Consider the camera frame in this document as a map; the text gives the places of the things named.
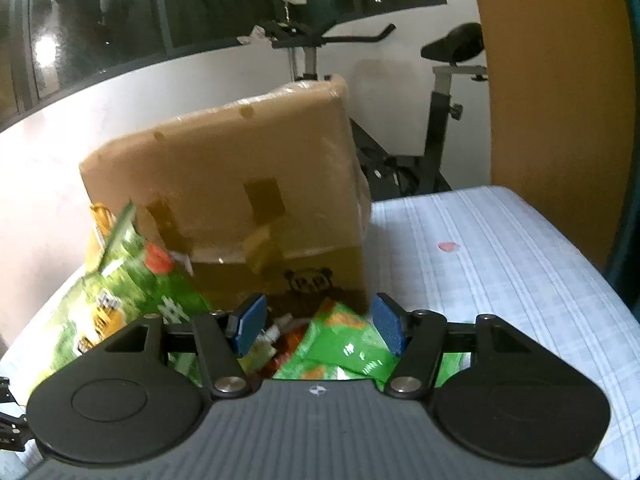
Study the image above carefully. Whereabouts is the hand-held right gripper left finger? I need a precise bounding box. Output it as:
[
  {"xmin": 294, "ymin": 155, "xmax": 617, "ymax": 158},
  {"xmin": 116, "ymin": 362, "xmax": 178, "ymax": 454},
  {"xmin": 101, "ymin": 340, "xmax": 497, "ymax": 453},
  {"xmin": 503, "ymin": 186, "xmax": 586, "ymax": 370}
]
[{"xmin": 102, "ymin": 293, "xmax": 268, "ymax": 400}]

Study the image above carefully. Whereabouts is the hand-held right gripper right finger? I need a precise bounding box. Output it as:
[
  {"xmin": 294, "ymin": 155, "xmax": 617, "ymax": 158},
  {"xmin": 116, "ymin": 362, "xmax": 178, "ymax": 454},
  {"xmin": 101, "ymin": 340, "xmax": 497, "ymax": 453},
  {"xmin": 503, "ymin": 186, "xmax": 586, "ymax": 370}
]
[{"xmin": 370, "ymin": 292, "xmax": 532, "ymax": 401}]

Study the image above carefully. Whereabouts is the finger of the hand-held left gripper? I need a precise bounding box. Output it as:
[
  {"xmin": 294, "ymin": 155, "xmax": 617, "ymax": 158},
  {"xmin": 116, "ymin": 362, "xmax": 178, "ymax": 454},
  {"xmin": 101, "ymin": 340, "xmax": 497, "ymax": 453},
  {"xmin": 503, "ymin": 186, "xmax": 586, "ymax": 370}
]
[{"xmin": 0, "ymin": 374, "xmax": 28, "ymax": 453}]

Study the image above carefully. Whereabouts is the green snack packet orange print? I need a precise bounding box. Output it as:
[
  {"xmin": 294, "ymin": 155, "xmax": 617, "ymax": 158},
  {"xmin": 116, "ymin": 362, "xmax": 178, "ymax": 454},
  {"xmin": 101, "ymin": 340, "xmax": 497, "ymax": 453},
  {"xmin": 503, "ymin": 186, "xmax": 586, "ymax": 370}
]
[{"xmin": 274, "ymin": 299, "xmax": 472, "ymax": 388}]

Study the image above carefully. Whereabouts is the brown cardboard box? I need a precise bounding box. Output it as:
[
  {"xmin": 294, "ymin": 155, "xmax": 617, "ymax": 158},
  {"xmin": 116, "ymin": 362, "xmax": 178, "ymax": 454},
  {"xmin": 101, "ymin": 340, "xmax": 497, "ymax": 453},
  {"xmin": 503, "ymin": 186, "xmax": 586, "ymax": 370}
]
[{"xmin": 79, "ymin": 74, "xmax": 372, "ymax": 318}]

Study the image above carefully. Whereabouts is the small white red packet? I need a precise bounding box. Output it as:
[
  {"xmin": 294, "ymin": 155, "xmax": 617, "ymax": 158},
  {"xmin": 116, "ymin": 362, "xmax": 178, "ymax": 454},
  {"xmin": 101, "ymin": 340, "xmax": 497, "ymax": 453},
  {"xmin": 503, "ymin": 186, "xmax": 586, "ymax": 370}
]
[{"xmin": 246, "ymin": 312, "xmax": 302, "ymax": 375}]

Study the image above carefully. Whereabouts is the large green snack packet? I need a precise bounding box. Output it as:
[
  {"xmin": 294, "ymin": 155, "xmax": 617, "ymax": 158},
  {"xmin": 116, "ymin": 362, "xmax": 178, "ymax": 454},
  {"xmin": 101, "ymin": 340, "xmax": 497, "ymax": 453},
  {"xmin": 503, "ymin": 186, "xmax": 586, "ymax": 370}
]
[{"xmin": 47, "ymin": 202, "xmax": 213, "ymax": 376}]

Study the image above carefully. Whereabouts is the striped white bed sheet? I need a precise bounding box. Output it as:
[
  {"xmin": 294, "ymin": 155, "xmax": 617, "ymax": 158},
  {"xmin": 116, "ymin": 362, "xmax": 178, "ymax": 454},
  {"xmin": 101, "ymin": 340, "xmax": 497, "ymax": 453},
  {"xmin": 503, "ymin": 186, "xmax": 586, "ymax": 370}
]
[{"xmin": 0, "ymin": 185, "xmax": 640, "ymax": 480}]

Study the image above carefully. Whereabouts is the clear plastic box liner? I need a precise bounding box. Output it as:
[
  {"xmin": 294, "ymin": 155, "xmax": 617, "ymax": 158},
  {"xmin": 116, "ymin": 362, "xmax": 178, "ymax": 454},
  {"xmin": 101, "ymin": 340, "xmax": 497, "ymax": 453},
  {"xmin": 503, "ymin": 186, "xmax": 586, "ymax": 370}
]
[{"xmin": 350, "ymin": 157, "xmax": 374, "ymax": 246}]

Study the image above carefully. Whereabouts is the black exercise bike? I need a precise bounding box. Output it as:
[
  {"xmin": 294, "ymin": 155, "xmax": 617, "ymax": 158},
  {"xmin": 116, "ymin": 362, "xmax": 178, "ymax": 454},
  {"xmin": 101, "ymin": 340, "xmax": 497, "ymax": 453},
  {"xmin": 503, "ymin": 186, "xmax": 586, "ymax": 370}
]
[{"xmin": 240, "ymin": 20, "xmax": 490, "ymax": 200}]

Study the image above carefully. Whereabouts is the orange wooden panel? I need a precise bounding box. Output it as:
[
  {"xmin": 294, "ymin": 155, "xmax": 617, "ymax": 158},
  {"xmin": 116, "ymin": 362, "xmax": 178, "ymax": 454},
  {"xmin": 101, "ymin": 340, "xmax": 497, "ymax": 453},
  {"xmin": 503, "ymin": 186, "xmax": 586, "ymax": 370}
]
[{"xmin": 467, "ymin": 0, "xmax": 637, "ymax": 267}]

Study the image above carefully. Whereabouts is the crumpled white paper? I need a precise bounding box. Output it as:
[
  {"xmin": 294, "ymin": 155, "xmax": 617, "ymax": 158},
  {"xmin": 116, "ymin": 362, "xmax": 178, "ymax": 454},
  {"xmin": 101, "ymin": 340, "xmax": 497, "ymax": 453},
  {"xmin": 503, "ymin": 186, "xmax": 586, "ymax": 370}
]
[{"xmin": 239, "ymin": 25, "xmax": 271, "ymax": 45}]

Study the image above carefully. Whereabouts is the dark glass window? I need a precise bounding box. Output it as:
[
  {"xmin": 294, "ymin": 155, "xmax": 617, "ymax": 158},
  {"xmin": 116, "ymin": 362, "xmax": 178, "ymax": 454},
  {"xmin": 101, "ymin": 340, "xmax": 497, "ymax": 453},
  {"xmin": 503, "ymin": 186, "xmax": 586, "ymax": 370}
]
[{"xmin": 0, "ymin": 0, "xmax": 448, "ymax": 128}]

